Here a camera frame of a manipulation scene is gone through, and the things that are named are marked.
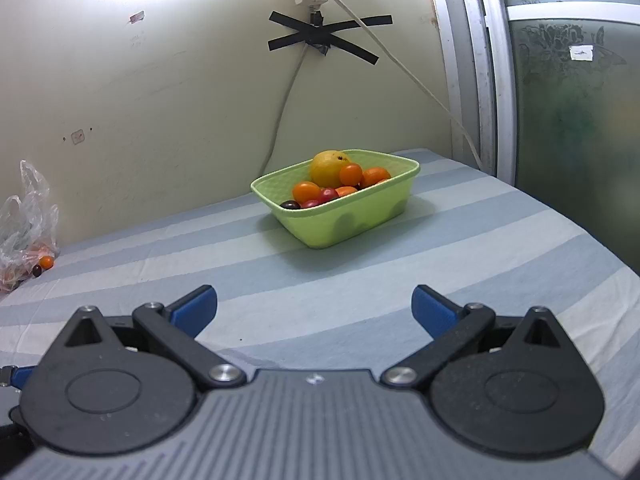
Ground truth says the clear plastic bag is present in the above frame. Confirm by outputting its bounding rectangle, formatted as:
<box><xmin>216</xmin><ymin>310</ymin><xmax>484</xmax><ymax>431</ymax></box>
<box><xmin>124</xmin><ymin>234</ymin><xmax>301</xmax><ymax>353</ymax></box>
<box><xmin>0</xmin><ymin>160</ymin><xmax>61</xmax><ymax>293</ymax></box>

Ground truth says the white cable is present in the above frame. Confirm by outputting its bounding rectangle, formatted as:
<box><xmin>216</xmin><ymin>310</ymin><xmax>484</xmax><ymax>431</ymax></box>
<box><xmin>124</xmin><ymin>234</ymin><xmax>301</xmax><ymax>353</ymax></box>
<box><xmin>250</xmin><ymin>0</ymin><xmax>485</xmax><ymax>170</ymax></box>

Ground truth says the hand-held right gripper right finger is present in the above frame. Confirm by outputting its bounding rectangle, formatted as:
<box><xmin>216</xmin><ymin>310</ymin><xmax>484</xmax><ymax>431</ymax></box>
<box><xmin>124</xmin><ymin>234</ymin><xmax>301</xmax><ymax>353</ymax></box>
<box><xmin>381</xmin><ymin>285</ymin><xmax>566</xmax><ymax>391</ymax></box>

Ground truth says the green plastic basket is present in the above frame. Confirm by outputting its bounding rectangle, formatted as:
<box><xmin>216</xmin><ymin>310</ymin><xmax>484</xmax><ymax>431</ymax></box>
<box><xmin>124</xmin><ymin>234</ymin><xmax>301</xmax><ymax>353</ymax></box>
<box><xmin>250</xmin><ymin>148</ymin><xmax>421</xmax><ymax>250</ymax></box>

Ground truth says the metal sliding door frame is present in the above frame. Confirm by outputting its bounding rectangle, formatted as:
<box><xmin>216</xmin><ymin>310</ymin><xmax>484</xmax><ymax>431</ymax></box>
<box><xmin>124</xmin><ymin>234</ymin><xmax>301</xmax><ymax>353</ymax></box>
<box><xmin>425</xmin><ymin>0</ymin><xmax>518</xmax><ymax>188</ymax></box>

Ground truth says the striped bed sheet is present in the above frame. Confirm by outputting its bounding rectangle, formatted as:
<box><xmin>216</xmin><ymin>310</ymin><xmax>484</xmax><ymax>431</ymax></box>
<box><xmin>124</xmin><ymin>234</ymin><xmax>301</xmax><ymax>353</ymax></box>
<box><xmin>0</xmin><ymin>147</ymin><xmax>640</xmax><ymax>480</ymax></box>

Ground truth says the black tape cross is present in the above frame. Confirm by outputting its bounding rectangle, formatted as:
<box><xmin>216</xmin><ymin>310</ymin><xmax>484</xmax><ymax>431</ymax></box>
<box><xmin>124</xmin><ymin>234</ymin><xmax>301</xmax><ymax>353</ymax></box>
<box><xmin>267</xmin><ymin>10</ymin><xmax>393</xmax><ymax>66</ymax></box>

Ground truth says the grey cable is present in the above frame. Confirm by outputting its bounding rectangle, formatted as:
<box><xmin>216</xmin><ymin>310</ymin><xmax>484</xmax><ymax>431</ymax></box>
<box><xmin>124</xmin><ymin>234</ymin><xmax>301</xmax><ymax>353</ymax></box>
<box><xmin>259</xmin><ymin>45</ymin><xmax>311</xmax><ymax>177</ymax></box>

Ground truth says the frosted glass door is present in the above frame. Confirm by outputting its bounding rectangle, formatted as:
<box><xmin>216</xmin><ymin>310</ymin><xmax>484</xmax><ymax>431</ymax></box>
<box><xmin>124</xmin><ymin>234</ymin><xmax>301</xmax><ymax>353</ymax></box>
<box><xmin>492</xmin><ymin>0</ymin><xmax>640</xmax><ymax>281</ymax></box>

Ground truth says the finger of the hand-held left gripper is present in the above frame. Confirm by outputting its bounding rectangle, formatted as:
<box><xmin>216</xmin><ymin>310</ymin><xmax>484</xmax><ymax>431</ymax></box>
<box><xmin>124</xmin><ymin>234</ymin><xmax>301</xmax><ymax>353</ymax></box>
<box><xmin>0</xmin><ymin>366</ymin><xmax>36</xmax><ymax>391</ymax></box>

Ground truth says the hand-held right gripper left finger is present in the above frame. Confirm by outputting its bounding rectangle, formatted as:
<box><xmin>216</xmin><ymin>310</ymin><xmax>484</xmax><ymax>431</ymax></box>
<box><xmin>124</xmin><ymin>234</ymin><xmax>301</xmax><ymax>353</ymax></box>
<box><xmin>64</xmin><ymin>285</ymin><xmax>246</xmax><ymax>393</ymax></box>

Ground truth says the yellow lemon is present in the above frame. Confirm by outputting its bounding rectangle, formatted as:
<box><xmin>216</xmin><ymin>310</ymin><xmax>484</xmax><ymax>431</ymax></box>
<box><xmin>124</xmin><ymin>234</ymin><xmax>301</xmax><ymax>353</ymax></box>
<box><xmin>308</xmin><ymin>149</ymin><xmax>351</xmax><ymax>189</ymax></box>

